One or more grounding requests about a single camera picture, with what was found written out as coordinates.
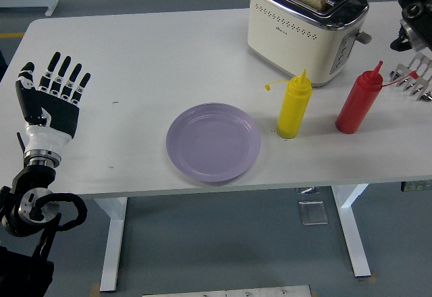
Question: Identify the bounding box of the white panel with screws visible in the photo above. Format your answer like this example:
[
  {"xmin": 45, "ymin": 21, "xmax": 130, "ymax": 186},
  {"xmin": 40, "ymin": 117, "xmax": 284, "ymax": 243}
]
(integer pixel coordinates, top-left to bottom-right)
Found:
[{"xmin": 141, "ymin": 284, "xmax": 313, "ymax": 297}]

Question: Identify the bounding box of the purple round plate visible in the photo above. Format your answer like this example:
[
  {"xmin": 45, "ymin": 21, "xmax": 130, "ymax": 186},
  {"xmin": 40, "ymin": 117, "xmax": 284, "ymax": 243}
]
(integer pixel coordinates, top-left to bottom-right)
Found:
[{"xmin": 165, "ymin": 103, "xmax": 262, "ymax": 184}]

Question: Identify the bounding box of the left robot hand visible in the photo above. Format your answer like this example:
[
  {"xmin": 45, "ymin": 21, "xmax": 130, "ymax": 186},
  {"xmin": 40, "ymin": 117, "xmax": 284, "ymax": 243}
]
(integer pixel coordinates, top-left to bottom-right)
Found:
[{"xmin": 15, "ymin": 51, "xmax": 92, "ymax": 155}]

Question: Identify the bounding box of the cream and silver toaster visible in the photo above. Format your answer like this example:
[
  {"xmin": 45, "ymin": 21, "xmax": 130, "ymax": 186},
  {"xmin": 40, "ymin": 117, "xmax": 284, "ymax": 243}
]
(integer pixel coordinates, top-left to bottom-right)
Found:
[{"xmin": 246, "ymin": 0, "xmax": 374, "ymax": 88}]

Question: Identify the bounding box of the table control box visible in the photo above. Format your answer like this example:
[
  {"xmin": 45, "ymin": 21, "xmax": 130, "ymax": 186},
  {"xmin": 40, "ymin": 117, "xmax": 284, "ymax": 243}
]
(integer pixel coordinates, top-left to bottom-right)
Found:
[{"xmin": 400, "ymin": 180, "xmax": 432, "ymax": 192}]

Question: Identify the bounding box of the white table leg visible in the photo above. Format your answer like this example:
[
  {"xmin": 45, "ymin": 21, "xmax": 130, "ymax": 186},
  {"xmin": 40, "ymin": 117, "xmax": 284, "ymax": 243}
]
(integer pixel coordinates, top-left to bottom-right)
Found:
[
  {"xmin": 330, "ymin": 184, "xmax": 373, "ymax": 278},
  {"xmin": 93, "ymin": 196, "xmax": 129, "ymax": 293}
]

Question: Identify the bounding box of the yellow squeeze bottle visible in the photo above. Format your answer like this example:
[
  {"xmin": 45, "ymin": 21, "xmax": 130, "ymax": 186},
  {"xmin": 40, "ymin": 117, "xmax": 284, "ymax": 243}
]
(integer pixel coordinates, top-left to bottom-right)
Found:
[{"xmin": 264, "ymin": 69, "xmax": 313, "ymax": 139}]

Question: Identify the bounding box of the small metal floor plate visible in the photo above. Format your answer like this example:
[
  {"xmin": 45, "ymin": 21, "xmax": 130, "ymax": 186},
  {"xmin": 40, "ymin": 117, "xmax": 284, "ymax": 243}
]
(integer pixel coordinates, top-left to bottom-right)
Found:
[{"xmin": 296, "ymin": 186, "xmax": 322, "ymax": 196}]

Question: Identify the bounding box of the large metal floor plate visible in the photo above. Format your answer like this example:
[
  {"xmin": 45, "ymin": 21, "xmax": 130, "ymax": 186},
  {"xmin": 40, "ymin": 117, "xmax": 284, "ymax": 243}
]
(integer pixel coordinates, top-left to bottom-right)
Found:
[{"xmin": 298, "ymin": 200, "xmax": 329, "ymax": 226}]

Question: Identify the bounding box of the red squeeze bottle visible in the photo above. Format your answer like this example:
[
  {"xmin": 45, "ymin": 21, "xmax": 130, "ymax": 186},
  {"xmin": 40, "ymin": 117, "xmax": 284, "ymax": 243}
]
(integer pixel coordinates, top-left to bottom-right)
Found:
[{"xmin": 334, "ymin": 61, "xmax": 419, "ymax": 135}]

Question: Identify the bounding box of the silver metal toast rack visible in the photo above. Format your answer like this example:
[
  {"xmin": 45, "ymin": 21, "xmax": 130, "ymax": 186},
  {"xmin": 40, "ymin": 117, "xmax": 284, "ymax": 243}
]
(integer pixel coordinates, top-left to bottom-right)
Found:
[{"xmin": 389, "ymin": 52, "xmax": 432, "ymax": 102}]

